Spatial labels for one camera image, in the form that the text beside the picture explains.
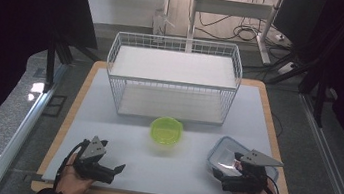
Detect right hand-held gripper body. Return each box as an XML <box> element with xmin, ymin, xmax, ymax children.
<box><xmin>219</xmin><ymin>145</ymin><xmax>286</xmax><ymax>194</ymax></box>

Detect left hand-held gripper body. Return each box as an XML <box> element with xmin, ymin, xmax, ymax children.
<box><xmin>71</xmin><ymin>133</ymin><xmax>121</xmax><ymax>185</ymax></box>

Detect clear lidded food container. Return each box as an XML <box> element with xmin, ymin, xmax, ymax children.
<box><xmin>204</xmin><ymin>133</ymin><xmax>284</xmax><ymax>189</ymax></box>

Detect green plastic bowl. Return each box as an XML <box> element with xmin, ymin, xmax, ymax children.
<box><xmin>147</xmin><ymin>113</ymin><xmax>186</xmax><ymax>148</ymax></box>

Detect white wire shelf rack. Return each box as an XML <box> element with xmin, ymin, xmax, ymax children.
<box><xmin>99</xmin><ymin>27</ymin><xmax>247</xmax><ymax>131</ymax></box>

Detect white table mat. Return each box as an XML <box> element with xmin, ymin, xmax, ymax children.
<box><xmin>41</xmin><ymin>60</ymin><xmax>299</xmax><ymax>194</ymax></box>

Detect black metal stand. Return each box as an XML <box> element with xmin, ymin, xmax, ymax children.
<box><xmin>41</xmin><ymin>31</ymin><xmax>101</xmax><ymax>100</ymax></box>
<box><xmin>261</xmin><ymin>52</ymin><xmax>334</xmax><ymax>129</ymax></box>

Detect white power strip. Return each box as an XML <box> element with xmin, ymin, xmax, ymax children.
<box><xmin>277</xmin><ymin>60</ymin><xmax>298</xmax><ymax>77</ymax></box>

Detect clear plastic bottle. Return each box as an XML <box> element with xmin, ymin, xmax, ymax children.
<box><xmin>149</xmin><ymin>7</ymin><xmax>178</xmax><ymax>46</ymax></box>

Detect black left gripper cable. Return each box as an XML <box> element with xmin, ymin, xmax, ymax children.
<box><xmin>52</xmin><ymin>135</ymin><xmax>91</xmax><ymax>194</ymax></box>

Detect black floor cables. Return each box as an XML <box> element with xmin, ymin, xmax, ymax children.
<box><xmin>189</xmin><ymin>10</ymin><xmax>301</xmax><ymax>77</ymax></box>

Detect white metal desk frame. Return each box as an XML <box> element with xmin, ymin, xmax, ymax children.
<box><xmin>184</xmin><ymin>0</ymin><xmax>286</xmax><ymax>67</ymax></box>

